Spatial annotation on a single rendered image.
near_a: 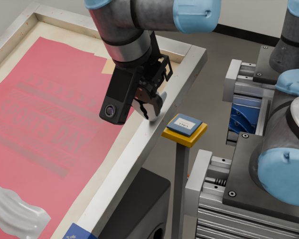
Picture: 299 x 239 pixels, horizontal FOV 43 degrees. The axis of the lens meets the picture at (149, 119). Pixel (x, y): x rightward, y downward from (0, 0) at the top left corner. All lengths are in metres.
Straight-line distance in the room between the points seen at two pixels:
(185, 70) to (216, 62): 3.06
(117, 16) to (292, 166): 0.32
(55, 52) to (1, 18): 2.31
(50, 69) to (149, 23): 0.56
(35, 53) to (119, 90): 0.50
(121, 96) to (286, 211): 0.37
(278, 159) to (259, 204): 0.23
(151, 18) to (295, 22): 0.68
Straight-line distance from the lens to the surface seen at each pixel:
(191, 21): 0.51
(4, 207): 0.89
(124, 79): 0.66
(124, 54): 0.61
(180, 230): 1.83
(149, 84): 0.68
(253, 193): 0.78
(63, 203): 0.83
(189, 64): 0.88
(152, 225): 1.21
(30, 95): 1.03
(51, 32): 1.16
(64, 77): 1.01
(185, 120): 1.42
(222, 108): 3.23
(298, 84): 0.67
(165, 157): 2.69
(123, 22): 0.55
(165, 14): 0.52
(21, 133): 0.97
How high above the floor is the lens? 1.82
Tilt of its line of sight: 37 degrees down
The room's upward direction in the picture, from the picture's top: straight up
